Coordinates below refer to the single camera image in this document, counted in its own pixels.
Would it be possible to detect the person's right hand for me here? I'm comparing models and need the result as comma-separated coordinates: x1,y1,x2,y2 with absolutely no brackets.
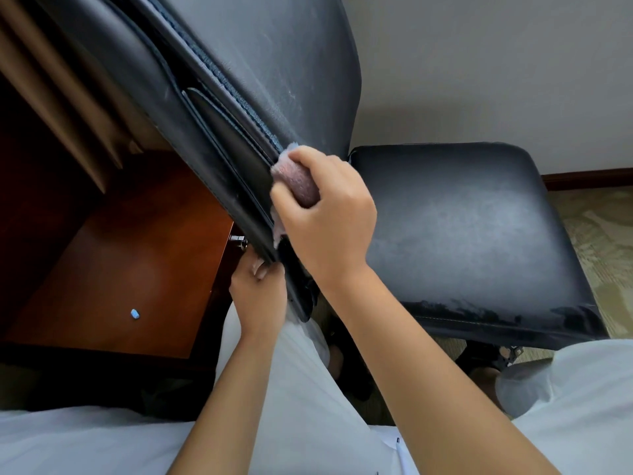
269,145,378,288

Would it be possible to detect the person's left hand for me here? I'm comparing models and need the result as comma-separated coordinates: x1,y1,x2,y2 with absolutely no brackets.
228,252,289,338

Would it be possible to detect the pink cleaning cloth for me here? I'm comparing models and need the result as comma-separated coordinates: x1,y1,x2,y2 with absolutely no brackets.
269,142,322,244

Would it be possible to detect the black leather chair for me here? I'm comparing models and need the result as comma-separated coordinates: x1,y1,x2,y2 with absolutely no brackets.
30,0,611,352

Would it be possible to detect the person's left forearm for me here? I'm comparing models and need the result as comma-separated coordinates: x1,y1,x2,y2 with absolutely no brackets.
166,329,292,475

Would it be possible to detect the person's right forearm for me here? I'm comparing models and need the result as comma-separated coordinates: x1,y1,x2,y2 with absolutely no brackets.
316,264,562,475

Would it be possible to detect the reddish brown wooden desk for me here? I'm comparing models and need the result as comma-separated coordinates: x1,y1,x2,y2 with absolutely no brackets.
0,79,248,379

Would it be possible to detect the white clothing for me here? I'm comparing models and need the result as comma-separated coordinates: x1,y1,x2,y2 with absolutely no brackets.
0,301,633,475

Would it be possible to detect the black sandal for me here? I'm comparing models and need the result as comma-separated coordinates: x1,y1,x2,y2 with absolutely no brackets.
455,340,520,387

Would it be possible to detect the beige curtain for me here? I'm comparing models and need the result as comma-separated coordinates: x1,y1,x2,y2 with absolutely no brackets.
0,0,174,193

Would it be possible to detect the dark wooden baseboard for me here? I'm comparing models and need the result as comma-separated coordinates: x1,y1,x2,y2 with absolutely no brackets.
541,168,633,192

